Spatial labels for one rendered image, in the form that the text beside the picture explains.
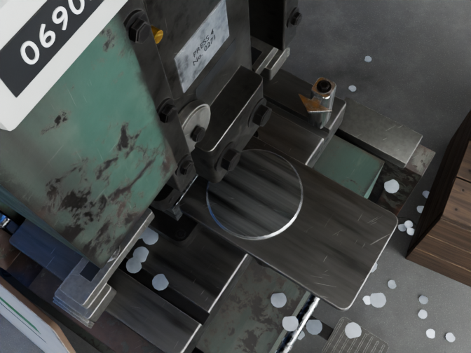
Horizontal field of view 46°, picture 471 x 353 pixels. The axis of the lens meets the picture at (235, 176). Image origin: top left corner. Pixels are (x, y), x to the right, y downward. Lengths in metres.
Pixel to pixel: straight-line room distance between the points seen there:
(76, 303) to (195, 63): 0.40
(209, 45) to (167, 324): 0.41
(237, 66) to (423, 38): 1.33
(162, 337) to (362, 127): 0.45
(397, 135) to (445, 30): 1.00
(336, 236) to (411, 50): 1.19
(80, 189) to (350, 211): 0.45
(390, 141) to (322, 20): 0.99
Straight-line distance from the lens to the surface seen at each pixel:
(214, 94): 0.55
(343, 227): 0.71
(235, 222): 0.70
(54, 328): 0.94
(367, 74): 1.75
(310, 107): 0.77
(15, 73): 0.18
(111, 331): 0.87
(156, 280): 0.77
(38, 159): 0.28
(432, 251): 1.42
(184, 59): 0.46
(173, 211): 0.73
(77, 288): 0.75
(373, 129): 0.93
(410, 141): 0.93
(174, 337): 0.76
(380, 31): 1.85
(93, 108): 0.30
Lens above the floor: 1.45
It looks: 67 degrees down
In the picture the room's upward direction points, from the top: 9 degrees counter-clockwise
